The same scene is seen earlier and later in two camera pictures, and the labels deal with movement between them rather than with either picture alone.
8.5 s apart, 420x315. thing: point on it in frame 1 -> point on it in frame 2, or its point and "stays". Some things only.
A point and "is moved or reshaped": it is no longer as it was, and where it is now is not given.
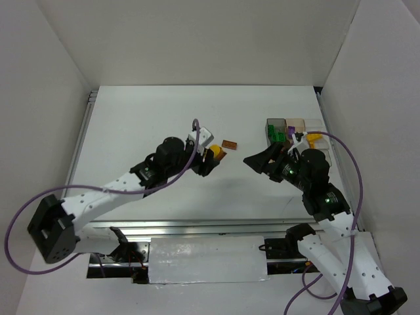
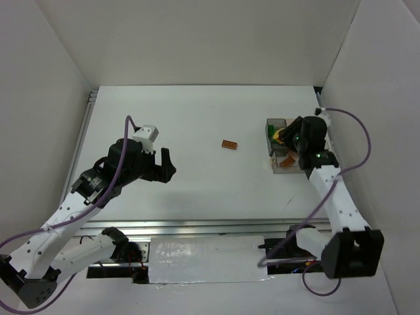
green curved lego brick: (271, 129) stays
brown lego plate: (221, 155) is moved or reshaped
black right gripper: (273, 163) -> (292, 130)
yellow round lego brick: (217, 150) -> (275, 136)
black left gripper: (203, 163) -> (157, 168)
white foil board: (197, 259) stays
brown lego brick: (229, 144) stays
